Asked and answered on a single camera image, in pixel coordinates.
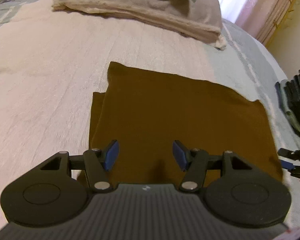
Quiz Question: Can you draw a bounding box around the brown long-sleeve cardigan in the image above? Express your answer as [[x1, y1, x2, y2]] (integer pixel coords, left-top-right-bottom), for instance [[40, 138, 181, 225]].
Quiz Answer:
[[89, 62, 283, 185]]

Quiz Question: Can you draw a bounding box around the folded dark clothes stack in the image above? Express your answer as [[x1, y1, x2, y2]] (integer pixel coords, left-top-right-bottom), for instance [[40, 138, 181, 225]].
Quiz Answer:
[[275, 69, 300, 137]]

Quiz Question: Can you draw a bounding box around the striped grey pink bedspread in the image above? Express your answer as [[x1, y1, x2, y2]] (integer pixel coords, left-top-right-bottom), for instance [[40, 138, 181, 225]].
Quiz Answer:
[[0, 0, 300, 229]]

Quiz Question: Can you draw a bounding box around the pink window curtain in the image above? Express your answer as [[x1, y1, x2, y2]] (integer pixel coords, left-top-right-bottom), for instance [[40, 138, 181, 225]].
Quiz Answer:
[[235, 0, 296, 46]]

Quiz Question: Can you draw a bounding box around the folded beige blanket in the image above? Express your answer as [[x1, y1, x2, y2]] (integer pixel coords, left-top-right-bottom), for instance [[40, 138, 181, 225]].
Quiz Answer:
[[52, 0, 226, 50]]

